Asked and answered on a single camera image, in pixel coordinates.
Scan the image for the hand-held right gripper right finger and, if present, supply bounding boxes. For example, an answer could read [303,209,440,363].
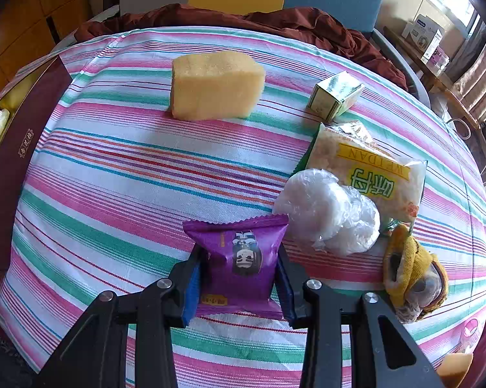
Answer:
[275,246,448,388]

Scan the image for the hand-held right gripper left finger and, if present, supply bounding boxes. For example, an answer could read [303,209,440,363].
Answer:
[33,244,205,388]

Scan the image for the purple snack packet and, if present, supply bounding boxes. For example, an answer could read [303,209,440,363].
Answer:
[183,213,290,321]

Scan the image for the large white plastic bundle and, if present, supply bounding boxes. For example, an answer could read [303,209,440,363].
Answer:
[272,168,381,256]

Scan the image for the yellow knitted item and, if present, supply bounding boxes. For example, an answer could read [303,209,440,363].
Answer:
[382,224,449,324]

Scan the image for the yellow label cracker packet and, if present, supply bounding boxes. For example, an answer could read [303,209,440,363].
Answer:
[295,120,428,233]

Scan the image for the small yellow sponge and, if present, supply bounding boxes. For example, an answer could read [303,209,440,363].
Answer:
[437,352,474,388]

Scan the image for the large yellow sponge block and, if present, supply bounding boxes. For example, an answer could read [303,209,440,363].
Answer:
[170,50,266,122]

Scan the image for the small green box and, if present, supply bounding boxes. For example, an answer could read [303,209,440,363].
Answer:
[308,70,365,124]

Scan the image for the gold tin box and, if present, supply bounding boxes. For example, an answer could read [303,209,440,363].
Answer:
[0,54,71,271]

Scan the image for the striped bed sheet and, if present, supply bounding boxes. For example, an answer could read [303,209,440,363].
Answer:
[0,26,486,388]

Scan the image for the wooden desk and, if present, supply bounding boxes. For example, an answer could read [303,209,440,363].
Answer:
[382,26,486,187]

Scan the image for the maroon cloth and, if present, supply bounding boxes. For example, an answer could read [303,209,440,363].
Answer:
[74,3,409,92]

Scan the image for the small pink carton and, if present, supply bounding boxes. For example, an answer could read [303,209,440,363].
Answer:
[431,46,451,69]

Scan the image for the pink patterned curtain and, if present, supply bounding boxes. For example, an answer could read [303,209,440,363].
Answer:
[451,34,486,124]

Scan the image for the white box on shelf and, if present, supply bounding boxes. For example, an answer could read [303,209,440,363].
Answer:
[402,14,446,59]

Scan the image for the wooden wardrobe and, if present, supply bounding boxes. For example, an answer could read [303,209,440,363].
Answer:
[0,0,106,102]

